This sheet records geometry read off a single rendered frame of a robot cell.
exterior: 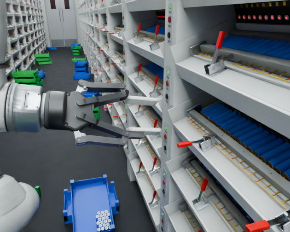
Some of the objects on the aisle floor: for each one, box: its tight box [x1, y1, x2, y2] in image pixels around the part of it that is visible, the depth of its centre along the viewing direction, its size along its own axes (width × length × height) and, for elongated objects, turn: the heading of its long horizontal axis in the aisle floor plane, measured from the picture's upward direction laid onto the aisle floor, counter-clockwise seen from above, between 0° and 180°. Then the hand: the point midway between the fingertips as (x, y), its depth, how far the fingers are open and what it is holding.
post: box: [159, 0, 239, 232], centre depth 80 cm, size 20×9×174 cm, turn 106°
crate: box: [70, 174, 115, 232], centre depth 133 cm, size 30×20×8 cm
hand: (145, 115), depth 54 cm, fingers open, 6 cm apart
